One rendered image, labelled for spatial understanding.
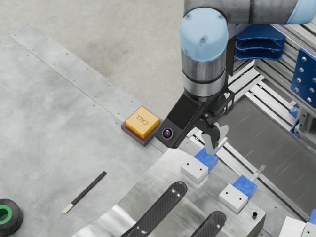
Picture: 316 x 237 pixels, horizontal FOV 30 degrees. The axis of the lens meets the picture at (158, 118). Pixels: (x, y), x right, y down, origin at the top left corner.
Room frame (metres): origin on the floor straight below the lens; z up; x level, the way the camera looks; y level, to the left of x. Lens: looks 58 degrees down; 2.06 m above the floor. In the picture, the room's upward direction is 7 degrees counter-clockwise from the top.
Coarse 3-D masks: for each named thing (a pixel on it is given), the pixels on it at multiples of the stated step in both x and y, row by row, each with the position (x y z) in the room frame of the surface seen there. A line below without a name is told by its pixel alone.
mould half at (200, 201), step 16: (160, 160) 0.62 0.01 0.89; (176, 160) 0.62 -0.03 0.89; (144, 176) 0.59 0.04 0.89; (160, 176) 0.58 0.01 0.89; (176, 176) 0.58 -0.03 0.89; (208, 176) 0.57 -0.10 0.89; (128, 192) 0.56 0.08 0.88; (144, 192) 0.55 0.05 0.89; (160, 192) 0.55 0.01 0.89; (192, 192) 0.54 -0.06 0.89; (208, 192) 0.53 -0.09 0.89; (112, 208) 0.52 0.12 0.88; (128, 208) 0.52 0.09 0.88; (144, 208) 0.52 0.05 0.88; (176, 208) 0.51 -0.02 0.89; (192, 208) 0.50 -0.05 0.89; (208, 208) 0.50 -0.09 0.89; (224, 208) 0.49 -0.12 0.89; (256, 208) 0.48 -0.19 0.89; (96, 224) 0.48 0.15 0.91; (112, 224) 0.48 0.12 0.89; (128, 224) 0.48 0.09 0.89; (160, 224) 0.48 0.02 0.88; (176, 224) 0.47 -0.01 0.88; (192, 224) 0.47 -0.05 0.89; (240, 224) 0.45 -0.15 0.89; (256, 224) 0.45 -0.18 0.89
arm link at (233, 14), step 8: (184, 0) 0.70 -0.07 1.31; (192, 0) 0.68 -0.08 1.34; (200, 0) 0.67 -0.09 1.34; (208, 0) 0.67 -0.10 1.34; (216, 0) 0.67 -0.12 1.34; (224, 0) 0.67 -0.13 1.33; (232, 0) 0.67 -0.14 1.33; (240, 0) 0.67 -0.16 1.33; (248, 0) 0.67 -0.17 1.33; (184, 8) 0.68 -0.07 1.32; (192, 8) 0.66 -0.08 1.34; (216, 8) 0.65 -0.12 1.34; (224, 8) 0.66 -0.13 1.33; (232, 8) 0.66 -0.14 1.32; (240, 8) 0.66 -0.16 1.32; (248, 8) 0.66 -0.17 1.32; (184, 16) 0.66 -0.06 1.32; (224, 16) 0.64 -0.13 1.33; (232, 16) 0.66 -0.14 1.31; (240, 16) 0.65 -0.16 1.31; (248, 16) 0.65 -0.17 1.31
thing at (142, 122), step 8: (136, 112) 0.79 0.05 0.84; (144, 112) 0.79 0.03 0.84; (128, 120) 0.77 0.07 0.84; (136, 120) 0.77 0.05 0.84; (144, 120) 0.77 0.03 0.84; (152, 120) 0.77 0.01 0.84; (136, 128) 0.75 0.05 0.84; (144, 128) 0.75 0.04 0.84; (152, 128) 0.75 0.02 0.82; (144, 136) 0.73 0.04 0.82
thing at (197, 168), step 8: (200, 152) 0.63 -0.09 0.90; (216, 152) 0.63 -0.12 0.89; (192, 160) 0.60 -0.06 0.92; (200, 160) 0.61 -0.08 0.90; (208, 160) 0.60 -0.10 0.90; (216, 160) 0.60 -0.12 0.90; (184, 168) 0.58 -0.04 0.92; (192, 168) 0.58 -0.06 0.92; (200, 168) 0.58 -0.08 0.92; (208, 168) 0.59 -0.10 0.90; (192, 176) 0.57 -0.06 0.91; (200, 176) 0.56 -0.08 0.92
